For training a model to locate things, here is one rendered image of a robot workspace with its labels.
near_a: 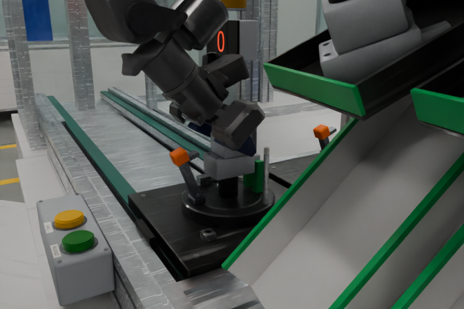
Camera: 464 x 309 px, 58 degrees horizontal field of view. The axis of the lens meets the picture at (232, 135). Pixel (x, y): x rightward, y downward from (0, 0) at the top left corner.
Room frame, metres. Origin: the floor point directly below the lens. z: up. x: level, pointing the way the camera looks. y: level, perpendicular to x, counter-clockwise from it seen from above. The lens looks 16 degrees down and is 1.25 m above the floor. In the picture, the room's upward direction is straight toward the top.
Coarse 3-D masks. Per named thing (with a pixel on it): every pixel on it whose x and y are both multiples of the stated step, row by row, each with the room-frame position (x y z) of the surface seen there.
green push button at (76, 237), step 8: (72, 232) 0.49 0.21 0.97; (80, 232) 0.49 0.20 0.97; (88, 232) 0.49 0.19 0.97; (64, 240) 0.47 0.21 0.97; (72, 240) 0.47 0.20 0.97; (80, 240) 0.47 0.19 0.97; (88, 240) 0.47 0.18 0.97; (64, 248) 0.47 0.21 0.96; (72, 248) 0.46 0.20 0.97; (80, 248) 0.46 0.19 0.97
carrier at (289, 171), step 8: (296, 160) 0.78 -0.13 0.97; (304, 160) 0.78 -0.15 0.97; (312, 160) 0.78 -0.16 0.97; (272, 168) 0.74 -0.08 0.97; (280, 168) 0.74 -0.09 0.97; (288, 168) 0.74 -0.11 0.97; (296, 168) 0.74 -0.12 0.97; (304, 168) 0.74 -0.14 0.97; (272, 176) 0.71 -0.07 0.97; (280, 176) 0.70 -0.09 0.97; (288, 176) 0.70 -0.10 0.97; (296, 176) 0.70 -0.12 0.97; (280, 184) 0.69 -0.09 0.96; (288, 184) 0.67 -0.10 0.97
